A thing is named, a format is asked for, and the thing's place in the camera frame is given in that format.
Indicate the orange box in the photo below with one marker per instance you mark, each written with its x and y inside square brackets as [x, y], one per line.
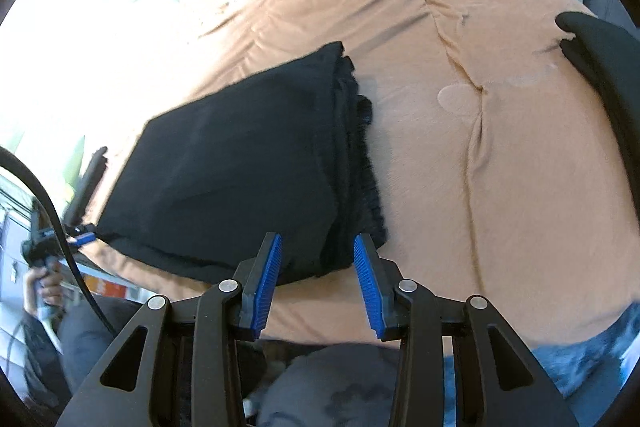
[107, 288]

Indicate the person's grey trouser leg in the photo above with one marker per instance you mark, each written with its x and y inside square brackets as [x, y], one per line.
[95, 342]
[325, 387]

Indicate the black pants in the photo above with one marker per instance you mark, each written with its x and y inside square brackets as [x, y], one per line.
[225, 167]

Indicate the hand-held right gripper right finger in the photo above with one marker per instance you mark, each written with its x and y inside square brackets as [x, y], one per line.
[370, 292]

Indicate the dark cloth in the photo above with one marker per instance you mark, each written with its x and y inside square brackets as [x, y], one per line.
[605, 52]

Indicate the person's left hand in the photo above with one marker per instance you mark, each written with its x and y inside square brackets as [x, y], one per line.
[45, 284]

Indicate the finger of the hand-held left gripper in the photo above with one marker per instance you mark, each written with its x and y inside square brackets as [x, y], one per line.
[86, 187]
[84, 239]

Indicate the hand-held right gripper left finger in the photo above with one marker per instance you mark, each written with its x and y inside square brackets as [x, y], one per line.
[262, 287]

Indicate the bed with peach sheet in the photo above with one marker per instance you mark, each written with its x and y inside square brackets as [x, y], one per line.
[500, 182]

